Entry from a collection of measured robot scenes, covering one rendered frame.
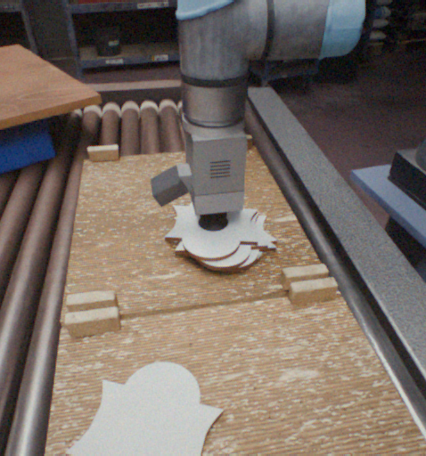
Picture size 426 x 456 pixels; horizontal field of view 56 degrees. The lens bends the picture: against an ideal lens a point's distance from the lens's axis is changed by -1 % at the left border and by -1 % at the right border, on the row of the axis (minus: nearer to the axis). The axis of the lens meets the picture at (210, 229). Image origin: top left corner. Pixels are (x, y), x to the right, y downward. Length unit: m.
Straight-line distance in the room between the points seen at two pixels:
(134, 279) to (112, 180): 0.26
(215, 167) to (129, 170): 0.33
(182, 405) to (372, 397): 0.19
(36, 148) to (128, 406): 0.59
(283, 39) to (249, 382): 0.35
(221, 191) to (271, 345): 0.19
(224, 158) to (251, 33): 0.14
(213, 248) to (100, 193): 0.27
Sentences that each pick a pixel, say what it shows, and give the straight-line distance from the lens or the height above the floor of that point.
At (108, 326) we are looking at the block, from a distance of 0.49.
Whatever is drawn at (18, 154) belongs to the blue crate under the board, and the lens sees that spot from 0.88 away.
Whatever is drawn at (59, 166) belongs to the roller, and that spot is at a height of 0.92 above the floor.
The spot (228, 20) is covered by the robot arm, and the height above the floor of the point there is 1.24.
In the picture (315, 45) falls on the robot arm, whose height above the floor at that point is 1.21.
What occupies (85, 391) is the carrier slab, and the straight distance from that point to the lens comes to 0.46.
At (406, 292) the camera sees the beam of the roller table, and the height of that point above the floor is 0.91.
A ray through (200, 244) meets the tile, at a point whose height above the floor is 0.97.
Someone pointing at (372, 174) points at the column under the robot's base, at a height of 0.87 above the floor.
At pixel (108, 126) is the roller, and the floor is 0.92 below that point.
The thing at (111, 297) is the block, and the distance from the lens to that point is 0.50.
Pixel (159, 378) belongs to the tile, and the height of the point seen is 0.94.
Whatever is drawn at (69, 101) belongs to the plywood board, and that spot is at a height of 1.04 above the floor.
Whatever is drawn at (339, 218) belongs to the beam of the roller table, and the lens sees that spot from 0.71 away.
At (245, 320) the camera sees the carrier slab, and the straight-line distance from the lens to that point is 0.50.
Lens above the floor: 1.32
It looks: 38 degrees down
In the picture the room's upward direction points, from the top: straight up
